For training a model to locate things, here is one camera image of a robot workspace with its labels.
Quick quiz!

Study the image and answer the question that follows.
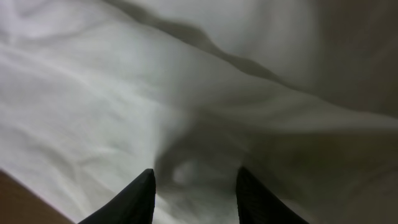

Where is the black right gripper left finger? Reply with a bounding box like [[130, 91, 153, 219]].
[[79, 169, 156, 224]]

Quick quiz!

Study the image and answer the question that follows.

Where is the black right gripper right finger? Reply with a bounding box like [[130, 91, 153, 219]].
[[235, 167, 308, 224]]

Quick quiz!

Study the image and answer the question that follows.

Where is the white printed t-shirt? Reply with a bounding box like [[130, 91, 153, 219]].
[[1, 1, 397, 223]]

